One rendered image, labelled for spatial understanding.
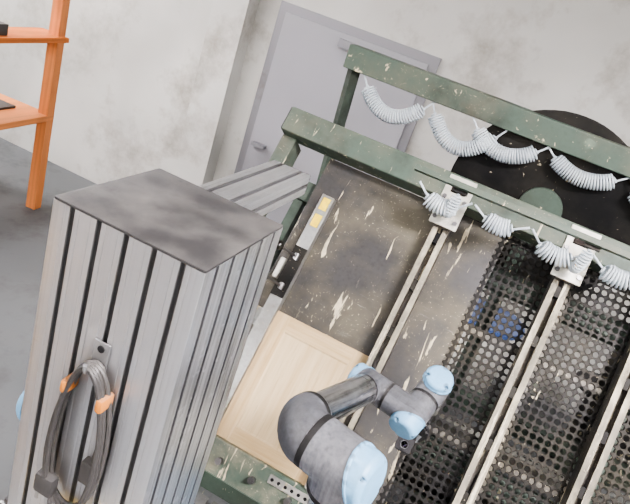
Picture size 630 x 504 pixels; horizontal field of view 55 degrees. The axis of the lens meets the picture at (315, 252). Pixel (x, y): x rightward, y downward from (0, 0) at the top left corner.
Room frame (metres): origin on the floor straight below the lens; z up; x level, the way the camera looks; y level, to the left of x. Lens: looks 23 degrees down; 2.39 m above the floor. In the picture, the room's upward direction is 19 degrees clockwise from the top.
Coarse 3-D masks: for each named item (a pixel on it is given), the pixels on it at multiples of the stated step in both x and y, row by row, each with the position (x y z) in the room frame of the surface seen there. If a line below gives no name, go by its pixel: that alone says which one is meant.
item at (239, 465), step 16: (224, 448) 1.63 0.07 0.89; (240, 448) 1.66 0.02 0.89; (208, 464) 1.60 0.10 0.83; (224, 464) 1.60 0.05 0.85; (240, 464) 1.60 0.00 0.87; (256, 464) 1.61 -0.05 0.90; (224, 480) 1.57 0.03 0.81; (240, 480) 1.57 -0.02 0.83; (256, 480) 1.58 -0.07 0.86; (288, 480) 1.58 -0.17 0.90; (256, 496) 1.55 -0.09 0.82; (272, 496) 1.55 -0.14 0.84; (288, 496) 1.55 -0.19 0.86
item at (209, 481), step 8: (208, 472) 1.59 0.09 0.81; (208, 480) 1.58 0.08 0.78; (216, 480) 1.57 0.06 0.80; (200, 488) 1.57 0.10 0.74; (208, 488) 1.58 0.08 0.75; (216, 488) 1.57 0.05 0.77; (224, 488) 1.56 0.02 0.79; (232, 488) 1.56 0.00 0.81; (200, 496) 1.52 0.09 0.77; (208, 496) 1.55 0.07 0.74; (216, 496) 1.56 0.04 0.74; (224, 496) 1.56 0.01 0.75; (232, 496) 1.56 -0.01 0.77; (240, 496) 1.55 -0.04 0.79; (248, 496) 1.54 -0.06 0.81
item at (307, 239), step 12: (312, 216) 2.12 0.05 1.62; (324, 216) 2.12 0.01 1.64; (312, 228) 2.09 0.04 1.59; (300, 240) 2.07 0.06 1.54; (312, 240) 2.07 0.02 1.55; (300, 264) 2.02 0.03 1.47; (288, 288) 1.97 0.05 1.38; (276, 300) 1.94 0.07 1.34; (264, 312) 1.91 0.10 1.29; (276, 312) 1.93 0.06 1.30; (264, 324) 1.89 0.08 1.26; (252, 336) 1.86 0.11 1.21; (264, 336) 1.88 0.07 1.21; (252, 348) 1.84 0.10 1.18; (240, 360) 1.81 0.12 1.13; (240, 372) 1.79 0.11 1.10; (228, 396) 1.74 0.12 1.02
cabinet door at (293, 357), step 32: (288, 320) 1.92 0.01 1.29; (256, 352) 1.85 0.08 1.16; (288, 352) 1.85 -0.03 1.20; (320, 352) 1.85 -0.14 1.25; (352, 352) 1.85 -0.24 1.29; (256, 384) 1.78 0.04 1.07; (288, 384) 1.79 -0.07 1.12; (320, 384) 1.79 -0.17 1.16; (224, 416) 1.72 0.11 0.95; (256, 416) 1.72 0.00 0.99; (256, 448) 1.66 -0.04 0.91
